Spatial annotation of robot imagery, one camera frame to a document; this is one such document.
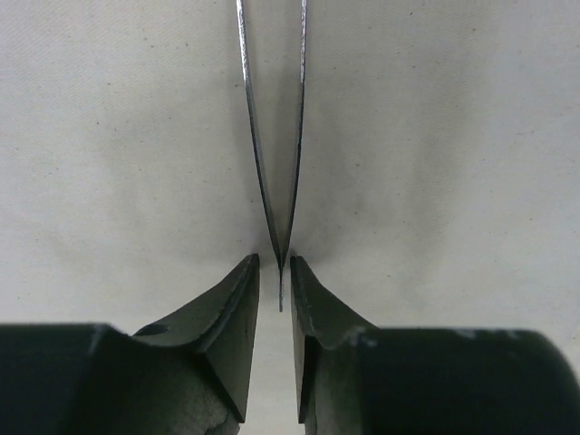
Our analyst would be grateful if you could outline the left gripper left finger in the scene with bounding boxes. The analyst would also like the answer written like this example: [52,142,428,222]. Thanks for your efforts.
[1,255,260,434]

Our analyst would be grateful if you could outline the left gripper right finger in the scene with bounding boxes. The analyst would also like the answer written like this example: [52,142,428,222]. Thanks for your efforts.
[290,256,579,434]

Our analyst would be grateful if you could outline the steel tweezers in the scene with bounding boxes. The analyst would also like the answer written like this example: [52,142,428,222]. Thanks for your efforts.
[236,1,308,309]

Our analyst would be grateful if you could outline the beige cloth surgical kit wrap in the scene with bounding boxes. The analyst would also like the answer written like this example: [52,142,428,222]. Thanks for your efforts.
[1,1,579,434]

